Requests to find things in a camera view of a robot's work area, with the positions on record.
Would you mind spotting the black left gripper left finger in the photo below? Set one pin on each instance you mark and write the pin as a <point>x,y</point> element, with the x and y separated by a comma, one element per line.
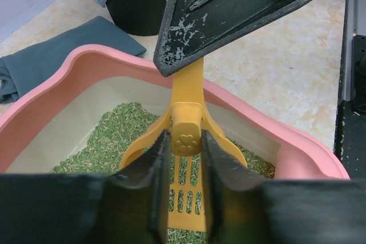
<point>130,206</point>

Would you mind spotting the green cat litter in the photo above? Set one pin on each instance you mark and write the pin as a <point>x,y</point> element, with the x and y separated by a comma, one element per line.
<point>116,131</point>

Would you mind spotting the black metal base rail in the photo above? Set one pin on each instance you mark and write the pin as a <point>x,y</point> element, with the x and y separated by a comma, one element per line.
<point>349,144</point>

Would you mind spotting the pink litter box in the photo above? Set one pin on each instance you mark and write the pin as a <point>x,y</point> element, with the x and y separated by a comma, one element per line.
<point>54,120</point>

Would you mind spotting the black trash bin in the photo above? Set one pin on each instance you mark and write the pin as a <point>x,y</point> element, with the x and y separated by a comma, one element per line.
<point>137,17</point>

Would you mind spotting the yellow plastic litter scoop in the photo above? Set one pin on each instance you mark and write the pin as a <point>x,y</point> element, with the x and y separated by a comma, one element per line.
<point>186,116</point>

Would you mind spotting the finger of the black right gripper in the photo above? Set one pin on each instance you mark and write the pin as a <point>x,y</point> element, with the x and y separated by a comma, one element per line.
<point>191,29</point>

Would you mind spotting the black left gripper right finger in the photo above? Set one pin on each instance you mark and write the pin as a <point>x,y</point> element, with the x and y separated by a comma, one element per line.
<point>243,207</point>

